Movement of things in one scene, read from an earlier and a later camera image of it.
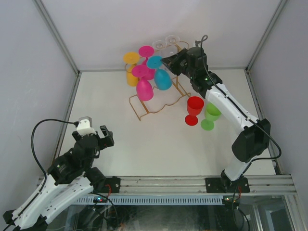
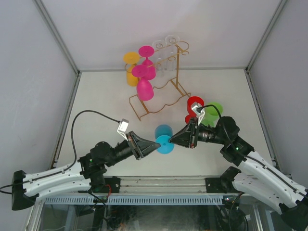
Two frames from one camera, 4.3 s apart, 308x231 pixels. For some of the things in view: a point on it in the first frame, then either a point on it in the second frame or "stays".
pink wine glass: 147,51 stays
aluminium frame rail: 259,186 stays
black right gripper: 171,62 -> 185,137
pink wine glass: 144,87 stays
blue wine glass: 163,79 -> 162,134
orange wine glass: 131,57 stays
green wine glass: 211,113 stays
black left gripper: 108,141 -> 139,147
